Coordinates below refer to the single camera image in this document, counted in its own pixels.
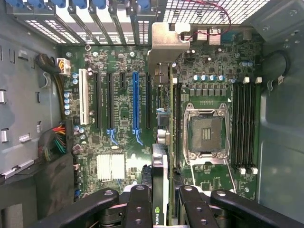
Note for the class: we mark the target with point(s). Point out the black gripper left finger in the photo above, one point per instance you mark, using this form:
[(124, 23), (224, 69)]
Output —
[(139, 211)]

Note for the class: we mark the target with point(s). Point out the green Dell motherboard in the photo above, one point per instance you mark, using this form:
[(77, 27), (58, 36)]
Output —
[(123, 107)]

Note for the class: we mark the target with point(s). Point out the black slot with blue latch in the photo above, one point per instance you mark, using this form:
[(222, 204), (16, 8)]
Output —
[(110, 99)]

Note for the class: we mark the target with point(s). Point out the open black PC case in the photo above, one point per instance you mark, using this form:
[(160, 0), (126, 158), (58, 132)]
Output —
[(280, 118)]

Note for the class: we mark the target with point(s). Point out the white power connector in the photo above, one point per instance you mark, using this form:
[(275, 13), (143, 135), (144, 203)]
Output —
[(63, 66)]

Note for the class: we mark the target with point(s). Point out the short black expansion slot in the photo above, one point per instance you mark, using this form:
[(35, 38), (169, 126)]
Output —
[(122, 80)]

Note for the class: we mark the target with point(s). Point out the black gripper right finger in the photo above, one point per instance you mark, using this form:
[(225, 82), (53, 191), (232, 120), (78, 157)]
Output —
[(199, 213)]

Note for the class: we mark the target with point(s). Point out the blue expansion slot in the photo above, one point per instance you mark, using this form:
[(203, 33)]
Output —
[(135, 99)]

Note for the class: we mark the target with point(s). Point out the black RAM slot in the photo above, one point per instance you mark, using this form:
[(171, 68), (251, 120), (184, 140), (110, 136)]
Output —
[(242, 123), (253, 123), (247, 123), (236, 123)]

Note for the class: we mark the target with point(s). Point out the silver chipset heatsink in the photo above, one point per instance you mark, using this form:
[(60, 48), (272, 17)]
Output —
[(110, 167)]

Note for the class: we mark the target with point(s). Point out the long black expansion slot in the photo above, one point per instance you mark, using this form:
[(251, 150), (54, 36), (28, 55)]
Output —
[(148, 102), (97, 99)]

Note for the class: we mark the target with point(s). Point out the CPU socket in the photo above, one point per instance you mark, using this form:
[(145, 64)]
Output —
[(206, 133)]

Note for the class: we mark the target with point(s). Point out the white expansion slot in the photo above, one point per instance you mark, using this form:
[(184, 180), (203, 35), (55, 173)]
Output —
[(83, 99)]

